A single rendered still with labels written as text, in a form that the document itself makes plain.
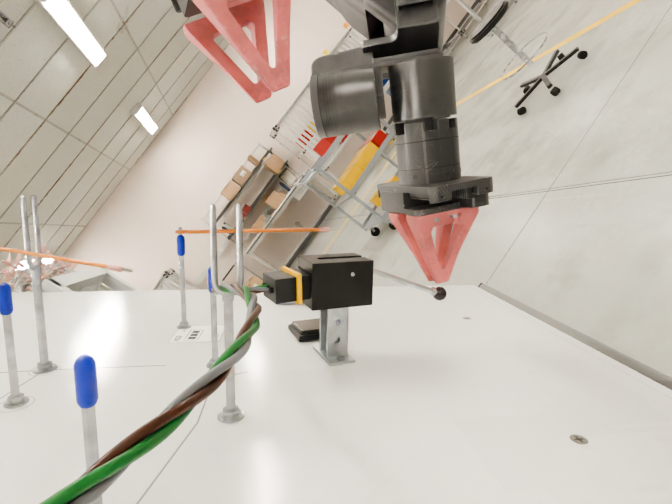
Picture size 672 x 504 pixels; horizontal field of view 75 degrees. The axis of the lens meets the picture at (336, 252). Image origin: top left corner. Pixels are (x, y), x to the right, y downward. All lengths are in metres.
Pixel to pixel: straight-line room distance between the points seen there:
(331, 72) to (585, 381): 0.34
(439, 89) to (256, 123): 8.25
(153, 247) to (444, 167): 8.18
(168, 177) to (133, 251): 1.46
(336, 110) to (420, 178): 0.09
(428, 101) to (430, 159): 0.05
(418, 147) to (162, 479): 0.31
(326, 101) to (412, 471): 0.29
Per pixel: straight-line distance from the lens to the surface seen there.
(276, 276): 0.36
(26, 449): 0.33
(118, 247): 8.61
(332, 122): 0.40
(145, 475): 0.28
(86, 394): 0.21
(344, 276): 0.37
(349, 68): 0.42
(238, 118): 8.63
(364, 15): 0.47
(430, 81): 0.40
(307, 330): 0.44
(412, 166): 0.40
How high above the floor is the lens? 1.21
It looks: 12 degrees down
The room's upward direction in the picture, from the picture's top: 53 degrees counter-clockwise
